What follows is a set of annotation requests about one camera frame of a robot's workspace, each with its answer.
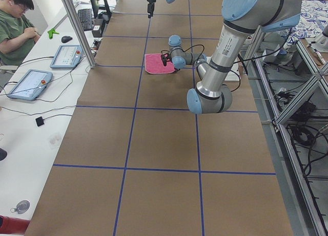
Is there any pink and grey towel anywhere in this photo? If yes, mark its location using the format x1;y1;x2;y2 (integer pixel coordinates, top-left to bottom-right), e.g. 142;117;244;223
145;53;175;74

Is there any green clamp tool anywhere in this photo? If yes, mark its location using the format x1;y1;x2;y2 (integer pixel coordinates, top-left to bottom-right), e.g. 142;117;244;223
47;28;59;39

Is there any person in green shirt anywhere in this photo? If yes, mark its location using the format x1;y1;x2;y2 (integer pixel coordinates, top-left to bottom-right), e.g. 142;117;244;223
1;0;40;66

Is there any aluminium frame rack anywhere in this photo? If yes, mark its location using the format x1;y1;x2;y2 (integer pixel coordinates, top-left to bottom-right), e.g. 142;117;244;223
241;30;327;235

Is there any brown paper table cover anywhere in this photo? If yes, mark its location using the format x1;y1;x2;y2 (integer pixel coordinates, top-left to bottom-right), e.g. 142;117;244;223
26;0;293;235

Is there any blue white patterned cloth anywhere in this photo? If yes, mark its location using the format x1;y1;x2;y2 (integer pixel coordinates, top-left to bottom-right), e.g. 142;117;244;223
283;0;327;49

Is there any black power box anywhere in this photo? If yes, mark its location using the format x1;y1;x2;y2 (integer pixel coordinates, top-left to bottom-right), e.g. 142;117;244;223
92;18;106;38

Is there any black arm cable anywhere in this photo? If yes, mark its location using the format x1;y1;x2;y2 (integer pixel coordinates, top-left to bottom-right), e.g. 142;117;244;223
160;44;242;92

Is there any black keyboard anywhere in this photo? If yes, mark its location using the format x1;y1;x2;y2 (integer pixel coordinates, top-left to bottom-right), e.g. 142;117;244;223
77;9;93;31

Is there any round grey metal disc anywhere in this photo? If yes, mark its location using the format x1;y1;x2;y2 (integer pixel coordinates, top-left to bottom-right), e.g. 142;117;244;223
10;200;30;214

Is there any small black square device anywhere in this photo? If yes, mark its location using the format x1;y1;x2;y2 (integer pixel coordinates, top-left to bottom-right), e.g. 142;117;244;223
35;116;45;127

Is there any aluminium frame post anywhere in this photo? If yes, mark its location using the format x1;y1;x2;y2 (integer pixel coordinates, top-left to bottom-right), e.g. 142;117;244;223
61;0;96;68

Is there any blue teach pendant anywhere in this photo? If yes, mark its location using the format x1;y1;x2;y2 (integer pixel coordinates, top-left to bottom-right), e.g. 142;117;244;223
7;69;53;101
50;45;83;69

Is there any near blue teach pendant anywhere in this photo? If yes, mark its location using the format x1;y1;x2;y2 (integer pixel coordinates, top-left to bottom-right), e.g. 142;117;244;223
7;69;53;101

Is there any black computer mouse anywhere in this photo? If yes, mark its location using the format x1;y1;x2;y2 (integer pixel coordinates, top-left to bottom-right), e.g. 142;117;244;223
61;36;73;44

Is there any far blue teach pendant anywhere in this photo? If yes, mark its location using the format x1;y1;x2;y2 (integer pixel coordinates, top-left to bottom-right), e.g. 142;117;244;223
50;45;83;69

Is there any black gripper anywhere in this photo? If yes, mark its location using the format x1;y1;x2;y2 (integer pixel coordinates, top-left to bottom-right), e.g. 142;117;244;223
147;0;156;18
160;52;172;66

